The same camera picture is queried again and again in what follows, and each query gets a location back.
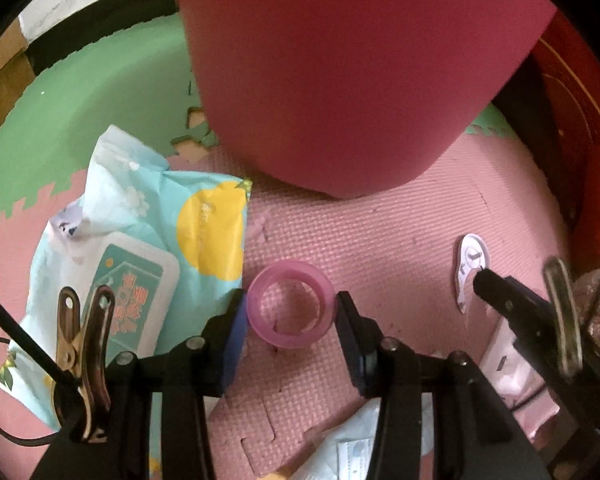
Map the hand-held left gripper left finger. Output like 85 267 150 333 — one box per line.
30 287 249 480

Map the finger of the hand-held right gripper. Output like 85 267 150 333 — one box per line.
472 267 552 329

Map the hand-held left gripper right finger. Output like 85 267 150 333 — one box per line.
334 290 551 480

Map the white hook card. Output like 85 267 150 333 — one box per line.
452 233 491 315

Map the pink plastic ring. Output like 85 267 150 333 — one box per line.
246 259 337 348

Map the red bucket with green rim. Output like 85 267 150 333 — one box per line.
172 0 558 200

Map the metal spring clip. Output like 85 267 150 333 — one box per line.
542 256 585 378
50 285 116 443

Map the pink and white packet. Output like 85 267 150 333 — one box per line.
477 310 563 438

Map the white light blue packet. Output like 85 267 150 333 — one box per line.
275 397 433 480

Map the pink foam mat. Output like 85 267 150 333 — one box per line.
0 135 576 480

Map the light blue lemon print packet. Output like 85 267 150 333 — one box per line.
0 124 254 432

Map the green foam mat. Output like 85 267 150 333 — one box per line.
0 12 515 235

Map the light wooden wardrobe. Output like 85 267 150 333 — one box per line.
0 20 36 111

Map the thick black cable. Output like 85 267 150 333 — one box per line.
0 282 76 391

